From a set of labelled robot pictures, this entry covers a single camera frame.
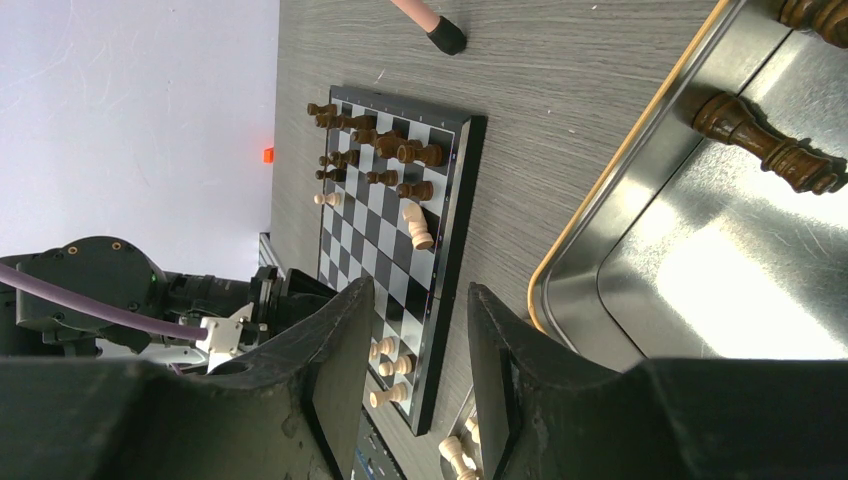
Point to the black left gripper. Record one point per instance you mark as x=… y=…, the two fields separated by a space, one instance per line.
x=281 y=301

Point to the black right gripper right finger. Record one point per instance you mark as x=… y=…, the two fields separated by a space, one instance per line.
x=546 y=412

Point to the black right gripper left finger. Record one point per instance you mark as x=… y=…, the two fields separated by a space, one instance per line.
x=289 y=409

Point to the light wooden chess piece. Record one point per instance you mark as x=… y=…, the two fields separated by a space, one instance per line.
x=417 y=227

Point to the black white chess board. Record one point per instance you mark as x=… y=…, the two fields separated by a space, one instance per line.
x=383 y=152

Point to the yellow tin box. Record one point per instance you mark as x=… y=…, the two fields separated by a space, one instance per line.
x=684 y=247

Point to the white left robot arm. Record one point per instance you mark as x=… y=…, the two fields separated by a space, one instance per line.
x=116 y=273

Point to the dark piece in tin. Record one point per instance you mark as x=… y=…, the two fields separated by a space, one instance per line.
x=727 y=119

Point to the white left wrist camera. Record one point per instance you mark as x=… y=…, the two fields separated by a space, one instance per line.
x=229 y=337

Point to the pink camera tripod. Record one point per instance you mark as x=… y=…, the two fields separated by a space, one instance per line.
x=443 y=33

